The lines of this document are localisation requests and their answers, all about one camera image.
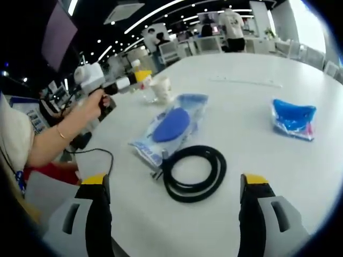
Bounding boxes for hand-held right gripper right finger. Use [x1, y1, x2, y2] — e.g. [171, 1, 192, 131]
[238, 173, 313, 257]

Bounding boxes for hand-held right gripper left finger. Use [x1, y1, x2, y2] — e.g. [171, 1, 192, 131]
[42, 173, 113, 257]

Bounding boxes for white paper cup item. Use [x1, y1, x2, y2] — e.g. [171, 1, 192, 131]
[149, 76, 172, 104]

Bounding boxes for black cable item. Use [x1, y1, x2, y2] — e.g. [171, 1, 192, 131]
[149, 145, 227, 203]

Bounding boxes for blue oval pad packet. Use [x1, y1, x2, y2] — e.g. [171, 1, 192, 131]
[128, 93, 209, 169]

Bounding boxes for small blue item packet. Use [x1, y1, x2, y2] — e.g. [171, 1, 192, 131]
[270, 98, 317, 142]

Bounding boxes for white tabletop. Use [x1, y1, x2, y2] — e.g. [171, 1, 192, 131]
[77, 55, 343, 257]

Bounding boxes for person's left hand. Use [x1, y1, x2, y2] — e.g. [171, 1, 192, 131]
[79, 88, 112, 127]

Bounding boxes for grey chair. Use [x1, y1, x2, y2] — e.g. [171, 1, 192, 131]
[25, 171, 81, 227]

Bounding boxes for hanging ceiling screen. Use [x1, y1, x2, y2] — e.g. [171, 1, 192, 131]
[41, 0, 78, 72]

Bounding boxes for white office chair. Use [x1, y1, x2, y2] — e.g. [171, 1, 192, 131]
[197, 36, 223, 54]
[158, 41, 179, 65]

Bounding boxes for red cloth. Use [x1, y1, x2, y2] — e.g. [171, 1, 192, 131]
[24, 161, 80, 185]

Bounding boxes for ceiling air vent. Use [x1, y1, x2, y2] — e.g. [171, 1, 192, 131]
[103, 1, 145, 25]

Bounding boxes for person's white shirt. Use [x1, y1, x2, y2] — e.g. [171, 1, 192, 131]
[0, 92, 36, 199]

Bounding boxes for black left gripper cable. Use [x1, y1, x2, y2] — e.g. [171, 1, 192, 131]
[60, 85, 115, 179]

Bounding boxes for gold bracelet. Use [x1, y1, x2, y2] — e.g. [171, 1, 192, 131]
[56, 124, 70, 140]

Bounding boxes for blue lanyard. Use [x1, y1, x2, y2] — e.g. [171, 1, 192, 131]
[14, 169, 27, 196]

